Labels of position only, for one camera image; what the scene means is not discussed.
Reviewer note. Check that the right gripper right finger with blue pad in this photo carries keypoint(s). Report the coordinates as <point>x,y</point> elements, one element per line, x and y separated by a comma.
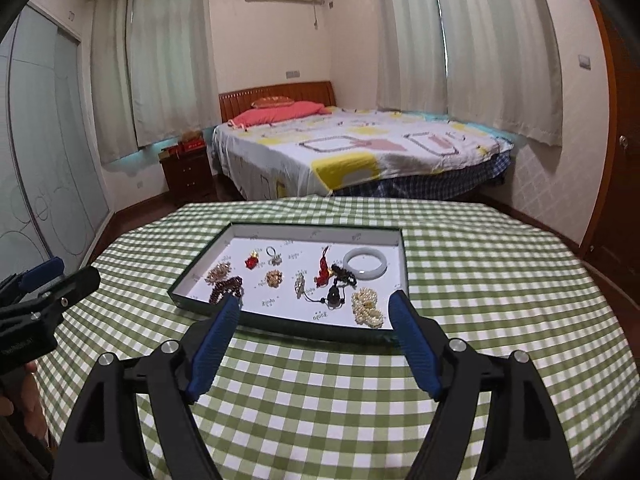
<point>422,359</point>

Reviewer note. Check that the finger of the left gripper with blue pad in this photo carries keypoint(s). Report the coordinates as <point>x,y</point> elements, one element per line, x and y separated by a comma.
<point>41,275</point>
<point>66,293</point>

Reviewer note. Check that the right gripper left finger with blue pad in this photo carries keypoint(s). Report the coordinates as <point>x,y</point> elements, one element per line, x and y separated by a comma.
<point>206,343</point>

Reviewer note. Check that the white pearl bead cluster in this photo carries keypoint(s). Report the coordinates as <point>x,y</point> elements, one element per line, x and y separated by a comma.
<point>365,308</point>

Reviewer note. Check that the white jade bangle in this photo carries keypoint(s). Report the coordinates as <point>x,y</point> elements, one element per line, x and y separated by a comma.
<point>365,275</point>

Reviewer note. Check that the pearl gold cluster brooch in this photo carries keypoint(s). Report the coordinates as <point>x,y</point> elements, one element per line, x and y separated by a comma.
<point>218,273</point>

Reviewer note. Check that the rose gold flower brooch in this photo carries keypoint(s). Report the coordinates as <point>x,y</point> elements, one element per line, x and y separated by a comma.
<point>274,278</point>

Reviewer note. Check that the small red tassel charm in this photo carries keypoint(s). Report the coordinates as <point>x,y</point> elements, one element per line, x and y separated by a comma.
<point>252,261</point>

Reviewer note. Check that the red knot gold coin charm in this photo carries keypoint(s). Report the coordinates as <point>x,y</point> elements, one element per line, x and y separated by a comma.
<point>324,273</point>

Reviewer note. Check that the silver rhinestone hair clip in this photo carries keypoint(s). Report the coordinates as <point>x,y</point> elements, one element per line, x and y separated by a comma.
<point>299,285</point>

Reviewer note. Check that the person's left hand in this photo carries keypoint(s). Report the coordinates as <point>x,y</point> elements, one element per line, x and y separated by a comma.
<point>21,394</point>

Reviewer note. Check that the glass sliding wardrobe door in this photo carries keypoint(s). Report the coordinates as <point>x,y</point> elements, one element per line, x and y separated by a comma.
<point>52,199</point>

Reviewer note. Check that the green shallow box tray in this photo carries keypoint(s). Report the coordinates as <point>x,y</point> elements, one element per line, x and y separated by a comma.
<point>323,313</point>

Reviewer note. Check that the dark wooden nightstand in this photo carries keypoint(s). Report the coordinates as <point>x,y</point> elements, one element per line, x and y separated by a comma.
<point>188,177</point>

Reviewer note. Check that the red boxes on nightstand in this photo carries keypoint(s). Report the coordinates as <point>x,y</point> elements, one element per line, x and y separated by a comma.
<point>188,142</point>

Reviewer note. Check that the bed with patterned sheet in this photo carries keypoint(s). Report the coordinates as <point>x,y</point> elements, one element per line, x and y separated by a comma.
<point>359,152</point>

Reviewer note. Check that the white curtain left window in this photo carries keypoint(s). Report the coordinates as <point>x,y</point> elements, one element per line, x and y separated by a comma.
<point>152,73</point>

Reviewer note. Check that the white curtain window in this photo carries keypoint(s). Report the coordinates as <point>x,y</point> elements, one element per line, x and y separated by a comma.
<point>492,62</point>
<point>152,73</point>

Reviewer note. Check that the brown wooden door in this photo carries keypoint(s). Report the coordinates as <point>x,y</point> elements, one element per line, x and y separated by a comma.
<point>611,244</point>

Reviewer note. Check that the wooden headboard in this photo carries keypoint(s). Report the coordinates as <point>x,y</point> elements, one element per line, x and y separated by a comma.
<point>235,102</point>

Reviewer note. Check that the red pillow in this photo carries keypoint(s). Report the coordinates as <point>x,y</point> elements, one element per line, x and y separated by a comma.
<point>273,115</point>

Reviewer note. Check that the white curtain right window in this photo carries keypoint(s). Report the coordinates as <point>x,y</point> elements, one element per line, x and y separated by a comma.
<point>492,62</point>

